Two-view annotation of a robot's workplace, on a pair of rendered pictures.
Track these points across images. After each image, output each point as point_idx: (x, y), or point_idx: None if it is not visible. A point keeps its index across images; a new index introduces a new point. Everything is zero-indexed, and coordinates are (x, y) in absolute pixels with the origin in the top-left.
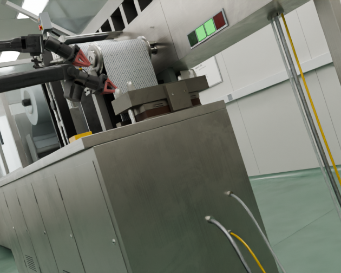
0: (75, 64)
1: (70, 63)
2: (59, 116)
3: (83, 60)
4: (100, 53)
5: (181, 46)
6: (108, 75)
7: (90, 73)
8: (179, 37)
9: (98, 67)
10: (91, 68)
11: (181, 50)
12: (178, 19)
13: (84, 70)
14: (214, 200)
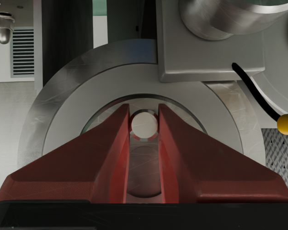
0: (179, 159)
1: (157, 223)
2: None
3: (162, 175)
4: (21, 164)
5: (17, 108)
6: (34, 6)
7: (170, 45)
8: (14, 132)
9: (105, 78)
10: (220, 108)
11: (22, 98)
12: None
13: (260, 103)
14: None
